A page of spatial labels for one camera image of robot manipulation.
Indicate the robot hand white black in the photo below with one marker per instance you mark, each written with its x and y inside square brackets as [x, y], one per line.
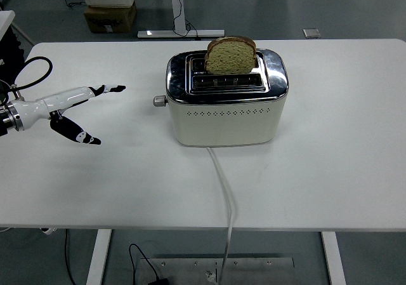
[63, 99]

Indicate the grey toaster lever knob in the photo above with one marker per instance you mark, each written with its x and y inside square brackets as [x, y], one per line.
[159, 101]

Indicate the white chrome toaster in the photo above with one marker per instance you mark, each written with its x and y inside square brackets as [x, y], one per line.
[222, 126]

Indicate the black foam block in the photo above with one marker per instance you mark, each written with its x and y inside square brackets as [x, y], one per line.
[11, 53]

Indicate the brown cardboard box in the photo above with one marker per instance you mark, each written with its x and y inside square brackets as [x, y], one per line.
[109, 18]

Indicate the white side table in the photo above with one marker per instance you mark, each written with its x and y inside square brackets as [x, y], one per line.
[5, 21]

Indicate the white desk stand with foot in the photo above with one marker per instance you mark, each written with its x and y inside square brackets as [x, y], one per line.
[174, 12]

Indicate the white table leg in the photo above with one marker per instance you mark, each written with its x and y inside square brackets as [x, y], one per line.
[333, 259]
[96, 259]

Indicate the toasted bread slice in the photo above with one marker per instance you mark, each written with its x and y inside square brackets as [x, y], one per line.
[230, 59]

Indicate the white power plug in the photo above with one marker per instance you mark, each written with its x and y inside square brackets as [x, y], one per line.
[210, 275]

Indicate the grey floor socket plate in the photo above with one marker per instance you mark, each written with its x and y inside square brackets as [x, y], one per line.
[311, 33]

